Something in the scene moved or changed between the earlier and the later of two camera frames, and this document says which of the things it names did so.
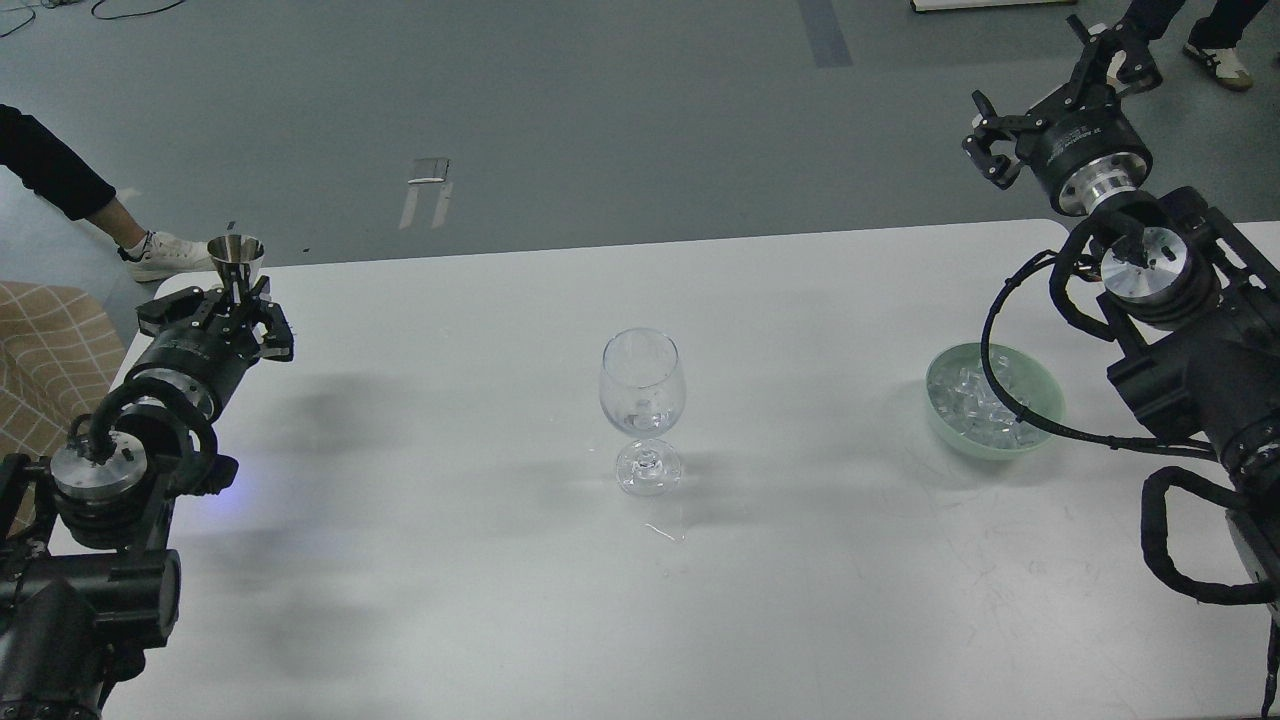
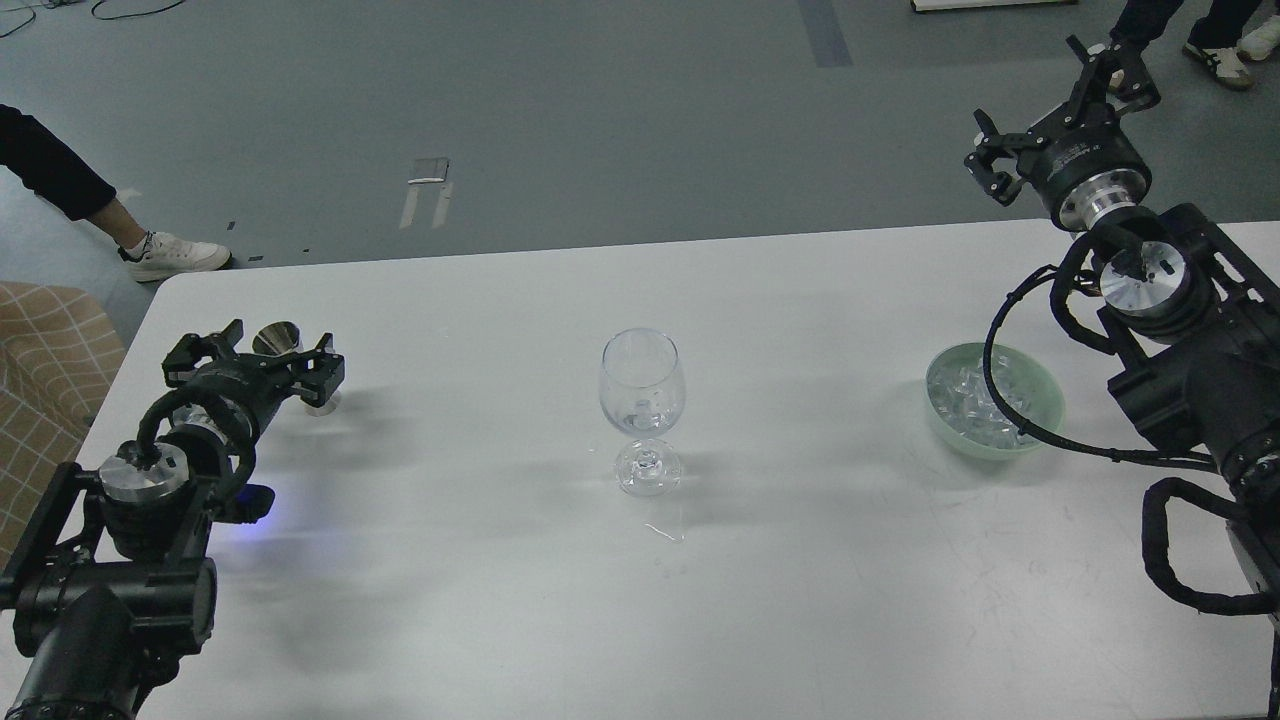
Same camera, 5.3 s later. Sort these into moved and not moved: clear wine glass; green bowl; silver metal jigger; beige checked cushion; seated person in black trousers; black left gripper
Moved: silver metal jigger; black left gripper
Not moved: seated person in black trousers; green bowl; beige checked cushion; clear wine glass
